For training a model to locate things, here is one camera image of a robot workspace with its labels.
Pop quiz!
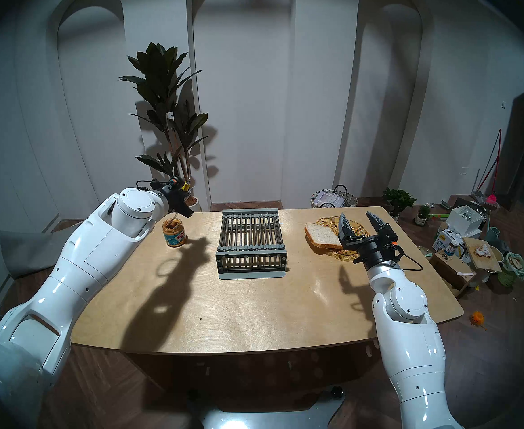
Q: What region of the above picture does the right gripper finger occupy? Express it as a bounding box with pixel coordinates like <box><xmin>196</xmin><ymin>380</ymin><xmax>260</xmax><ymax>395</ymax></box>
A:
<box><xmin>337</xmin><ymin>212</ymin><xmax>356</xmax><ymax>241</ymax></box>
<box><xmin>366</xmin><ymin>210</ymin><xmax>399</xmax><ymax>240</ymax></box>

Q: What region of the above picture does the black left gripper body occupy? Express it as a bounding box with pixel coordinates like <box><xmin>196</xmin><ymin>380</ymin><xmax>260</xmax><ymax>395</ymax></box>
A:
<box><xmin>150</xmin><ymin>177</ymin><xmax>186</xmax><ymax>206</ymax></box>

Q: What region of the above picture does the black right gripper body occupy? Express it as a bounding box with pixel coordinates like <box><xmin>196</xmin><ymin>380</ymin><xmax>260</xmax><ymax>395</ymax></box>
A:
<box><xmin>340</xmin><ymin>231</ymin><xmax>404</xmax><ymax>269</ymax></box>

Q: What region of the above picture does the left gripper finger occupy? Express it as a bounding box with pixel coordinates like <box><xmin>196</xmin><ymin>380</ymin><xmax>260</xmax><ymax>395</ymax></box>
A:
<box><xmin>173</xmin><ymin>193</ymin><xmax>194</xmax><ymax>218</ymax></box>

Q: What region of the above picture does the knife with yellow taped handle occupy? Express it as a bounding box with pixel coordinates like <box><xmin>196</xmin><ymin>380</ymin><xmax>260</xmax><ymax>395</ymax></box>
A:
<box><xmin>168</xmin><ymin>177</ymin><xmax>191</xmax><ymax>223</ymax></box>

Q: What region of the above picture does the amber glass plate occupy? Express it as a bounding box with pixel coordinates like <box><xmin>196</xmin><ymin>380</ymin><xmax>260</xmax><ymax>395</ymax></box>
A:
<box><xmin>309</xmin><ymin>216</ymin><xmax>370</xmax><ymax>262</ymax></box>

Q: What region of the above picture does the slice of white bread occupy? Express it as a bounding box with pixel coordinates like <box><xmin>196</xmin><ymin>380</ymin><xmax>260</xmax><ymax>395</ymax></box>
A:
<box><xmin>304</xmin><ymin>223</ymin><xmax>344</xmax><ymax>250</ymax></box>

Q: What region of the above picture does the open peanut butter jar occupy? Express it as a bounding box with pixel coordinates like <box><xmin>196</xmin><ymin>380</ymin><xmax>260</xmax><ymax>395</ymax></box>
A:
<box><xmin>162</xmin><ymin>217</ymin><xmax>187</xmax><ymax>248</ymax></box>

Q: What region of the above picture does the bushy small potted plant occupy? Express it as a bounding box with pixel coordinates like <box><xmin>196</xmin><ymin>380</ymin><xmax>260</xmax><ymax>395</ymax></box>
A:
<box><xmin>383</xmin><ymin>188</ymin><xmax>417</xmax><ymax>222</ymax></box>

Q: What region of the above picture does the white and blue carton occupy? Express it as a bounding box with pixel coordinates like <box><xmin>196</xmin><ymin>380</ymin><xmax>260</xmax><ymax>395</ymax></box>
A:
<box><xmin>433</xmin><ymin>229</ymin><xmax>470</xmax><ymax>263</ymax></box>

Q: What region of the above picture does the grey dish rack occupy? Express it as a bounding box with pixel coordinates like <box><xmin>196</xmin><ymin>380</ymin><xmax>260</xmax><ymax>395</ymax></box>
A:
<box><xmin>215</xmin><ymin>208</ymin><xmax>288</xmax><ymax>280</ymax></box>

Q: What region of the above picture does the brown cardboard box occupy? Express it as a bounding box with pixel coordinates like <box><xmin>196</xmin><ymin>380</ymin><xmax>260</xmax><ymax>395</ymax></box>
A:
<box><xmin>429</xmin><ymin>249</ymin><xmax>477</xmax><ymax>298</ymax></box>

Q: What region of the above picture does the white square box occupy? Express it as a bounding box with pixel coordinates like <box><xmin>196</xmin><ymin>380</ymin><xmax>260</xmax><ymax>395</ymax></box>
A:
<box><xmin>446</xmin><ymin>205</ymin><xmax>486</xmax><ymax>237</ymax></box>

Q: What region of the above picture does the tall potted plant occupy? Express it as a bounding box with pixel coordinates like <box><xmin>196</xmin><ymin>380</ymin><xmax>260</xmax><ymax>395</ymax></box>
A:
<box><xmin>119</xmin><ymin>42</ymin><xmax>210</xmax><ymax>212</ymax></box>

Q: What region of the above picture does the wooden cutting board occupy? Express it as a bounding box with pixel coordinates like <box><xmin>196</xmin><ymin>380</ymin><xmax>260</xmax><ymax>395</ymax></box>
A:
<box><xmin>463</xmin><ymin>237</ymin><xmax>503</xmax><ymax>273</ymax></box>

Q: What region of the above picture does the wicker basket with black handle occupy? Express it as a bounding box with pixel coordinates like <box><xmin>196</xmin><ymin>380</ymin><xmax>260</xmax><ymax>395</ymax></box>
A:
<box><xmin>310</xmin><ymin>185</ymin><xmax>358</xmax><ymax>209</ymax></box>

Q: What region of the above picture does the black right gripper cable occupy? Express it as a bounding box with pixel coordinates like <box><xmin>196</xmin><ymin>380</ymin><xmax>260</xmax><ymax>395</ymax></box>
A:
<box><xmin>398</xmin><ymin>249</ymin><xmax>423</xmax><ymax>271</ymax></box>

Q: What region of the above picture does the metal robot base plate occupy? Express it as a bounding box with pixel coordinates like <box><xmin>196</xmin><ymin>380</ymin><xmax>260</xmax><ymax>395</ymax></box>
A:
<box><xmin>188</xmin><ymin>387</ymin><xmax>346</xmax><ymax>429</ymax></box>

